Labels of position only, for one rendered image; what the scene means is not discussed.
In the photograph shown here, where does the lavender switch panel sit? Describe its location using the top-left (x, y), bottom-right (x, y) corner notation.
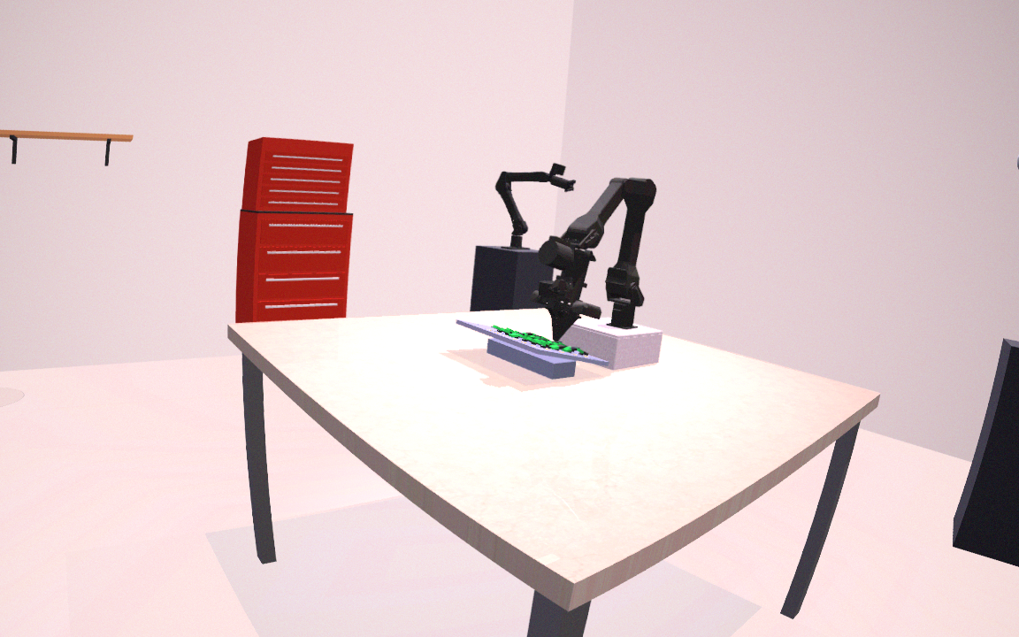
top-left (455, 319), bottom-right (609, 380)

